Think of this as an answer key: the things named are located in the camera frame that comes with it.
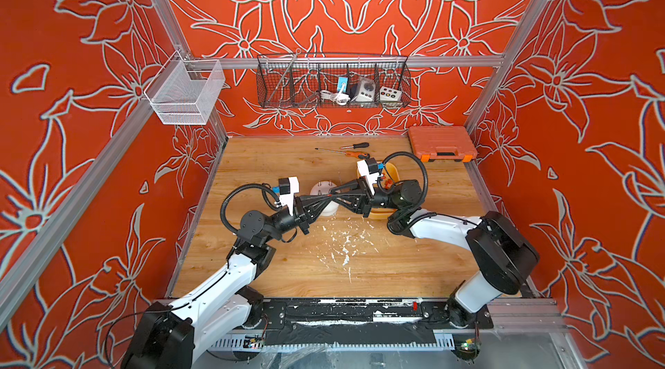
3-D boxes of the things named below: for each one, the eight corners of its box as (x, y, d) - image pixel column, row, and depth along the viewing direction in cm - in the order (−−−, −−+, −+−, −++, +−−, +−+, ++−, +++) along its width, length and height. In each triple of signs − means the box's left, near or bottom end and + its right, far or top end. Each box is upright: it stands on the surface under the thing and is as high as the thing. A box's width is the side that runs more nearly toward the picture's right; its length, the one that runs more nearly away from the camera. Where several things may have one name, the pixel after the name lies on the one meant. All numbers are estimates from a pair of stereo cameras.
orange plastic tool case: (415, 164, 113) (419, 155, 108) (407, 135, 125) (410, 125, 120) (473, 164, 113) (479, 155, 108) (459, 135, 125) (464, 125, 120)
